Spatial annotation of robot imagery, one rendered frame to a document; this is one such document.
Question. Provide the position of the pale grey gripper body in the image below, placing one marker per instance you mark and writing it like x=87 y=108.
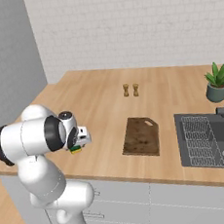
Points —
x=83 y=140

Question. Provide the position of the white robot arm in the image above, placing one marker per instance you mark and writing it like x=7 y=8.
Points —
x=40 y=186

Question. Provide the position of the yellow and green sponge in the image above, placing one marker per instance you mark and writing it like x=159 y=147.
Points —
x=76 y=149

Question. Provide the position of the dark wooden cutting board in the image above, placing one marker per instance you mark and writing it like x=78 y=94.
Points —
x=141 y=137

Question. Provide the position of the wooden salt shaker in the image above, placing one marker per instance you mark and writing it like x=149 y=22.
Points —
x=125 y=90

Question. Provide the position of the wooden pepper shaker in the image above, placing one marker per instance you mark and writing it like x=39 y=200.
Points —
x=135 y=90

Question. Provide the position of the grey cupboard door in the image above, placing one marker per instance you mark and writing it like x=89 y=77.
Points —
x=197 y=217

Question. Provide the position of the green plant in grey pot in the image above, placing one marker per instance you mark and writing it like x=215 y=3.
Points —
x=217 y=88

